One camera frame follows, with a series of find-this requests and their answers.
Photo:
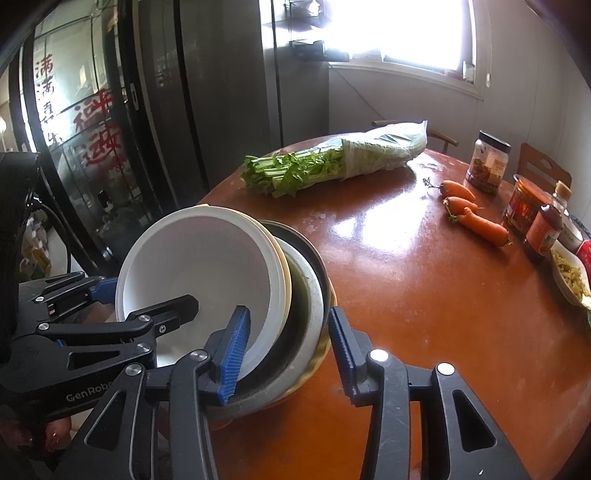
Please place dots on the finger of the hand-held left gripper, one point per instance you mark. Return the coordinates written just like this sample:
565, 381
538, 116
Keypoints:
175, 311
104, 290

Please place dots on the small orange carrot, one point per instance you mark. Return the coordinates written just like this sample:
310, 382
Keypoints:
461, 205
457, 190

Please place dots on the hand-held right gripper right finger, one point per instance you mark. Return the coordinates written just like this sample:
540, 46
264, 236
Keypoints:
344, 355

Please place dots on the red-lidded sauce jar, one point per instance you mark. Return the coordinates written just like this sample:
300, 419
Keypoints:
524, 203

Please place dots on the bagged green celery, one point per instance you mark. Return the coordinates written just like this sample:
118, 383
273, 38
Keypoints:
369, 152

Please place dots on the red printed white bowl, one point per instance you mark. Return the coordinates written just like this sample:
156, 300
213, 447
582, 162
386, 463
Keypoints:
198, 267

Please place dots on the yellow shell-shaped plate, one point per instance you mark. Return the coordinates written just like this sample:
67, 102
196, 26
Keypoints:
314, 369

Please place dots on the dark glass door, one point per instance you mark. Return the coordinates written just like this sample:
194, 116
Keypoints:
92, 138

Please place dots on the large orange carrot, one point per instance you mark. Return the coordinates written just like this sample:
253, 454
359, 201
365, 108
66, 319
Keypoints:
485, 227

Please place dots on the large stainless steel bowl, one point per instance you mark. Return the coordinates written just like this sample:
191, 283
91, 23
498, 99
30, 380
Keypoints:
302, 295

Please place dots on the black-lidded pickle jar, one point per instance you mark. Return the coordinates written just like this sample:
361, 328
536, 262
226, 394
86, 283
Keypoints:
487, 164

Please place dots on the person's left hand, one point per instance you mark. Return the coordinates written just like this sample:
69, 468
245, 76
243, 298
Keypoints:
46, 434

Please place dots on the yellow-capped sauce bottle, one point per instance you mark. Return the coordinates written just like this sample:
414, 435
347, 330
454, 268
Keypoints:
545, 230

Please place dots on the small jar on windowsill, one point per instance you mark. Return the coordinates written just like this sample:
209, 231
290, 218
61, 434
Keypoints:
468, 71

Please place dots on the grey refrigerator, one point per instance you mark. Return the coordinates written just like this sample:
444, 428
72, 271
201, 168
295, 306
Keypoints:
221, 92

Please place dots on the white dish of pickled vegetables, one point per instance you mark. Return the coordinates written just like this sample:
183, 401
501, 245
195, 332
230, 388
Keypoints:
572, 277

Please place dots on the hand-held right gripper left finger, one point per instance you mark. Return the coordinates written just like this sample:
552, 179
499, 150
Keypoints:
233, 355

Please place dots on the window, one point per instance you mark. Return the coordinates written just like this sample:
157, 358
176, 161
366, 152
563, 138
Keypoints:
415, 32

